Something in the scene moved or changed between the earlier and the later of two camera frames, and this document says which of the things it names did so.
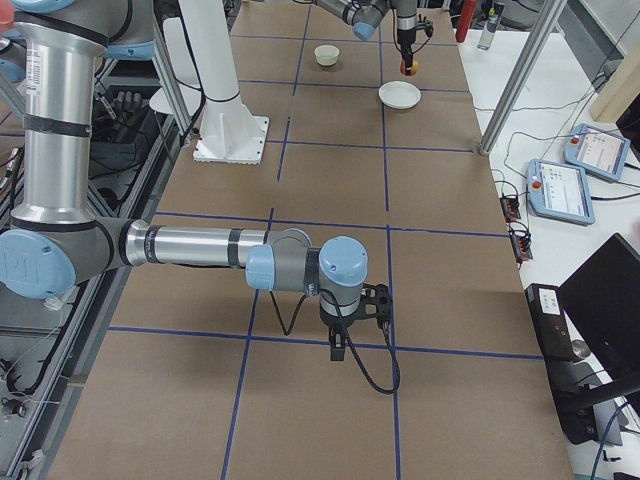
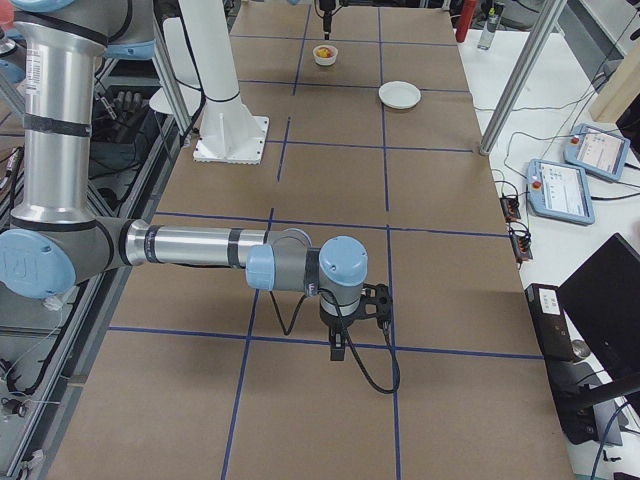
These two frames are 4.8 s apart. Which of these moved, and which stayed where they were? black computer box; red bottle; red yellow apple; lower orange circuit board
Moved: red yellow apple
Stayed: black computer box; red bottle; lower orange circuit board
